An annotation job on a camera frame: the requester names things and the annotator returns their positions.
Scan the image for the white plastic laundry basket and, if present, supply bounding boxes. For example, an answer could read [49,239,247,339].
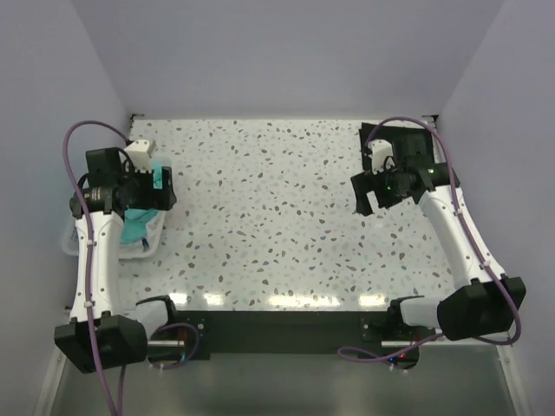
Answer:
[78,147,177,260]

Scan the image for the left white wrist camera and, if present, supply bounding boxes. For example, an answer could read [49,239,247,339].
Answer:
[124,140,157,173]

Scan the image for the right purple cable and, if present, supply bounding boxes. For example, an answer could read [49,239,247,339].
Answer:
[337,115,524,363]

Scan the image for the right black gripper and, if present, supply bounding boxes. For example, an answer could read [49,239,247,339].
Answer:
[351,160,411,217]

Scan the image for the folded black t-shirt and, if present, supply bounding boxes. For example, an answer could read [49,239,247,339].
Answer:
[359,122,435,171]

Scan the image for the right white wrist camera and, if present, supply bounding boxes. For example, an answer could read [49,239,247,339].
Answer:
[363,139,395,175]

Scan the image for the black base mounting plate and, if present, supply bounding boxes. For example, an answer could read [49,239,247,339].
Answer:
[147,311,439,369]

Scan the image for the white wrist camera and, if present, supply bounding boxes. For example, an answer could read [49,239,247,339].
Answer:
[363,139,395,175]
[124,140,157,173]

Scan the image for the teal green t-shirt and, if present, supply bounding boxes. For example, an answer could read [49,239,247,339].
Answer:
[120,160,163,247]

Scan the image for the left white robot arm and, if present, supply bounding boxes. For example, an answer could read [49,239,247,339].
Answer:
[54,147,180,374]

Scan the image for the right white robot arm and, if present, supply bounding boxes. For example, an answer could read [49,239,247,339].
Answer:
[350,164,526,345]

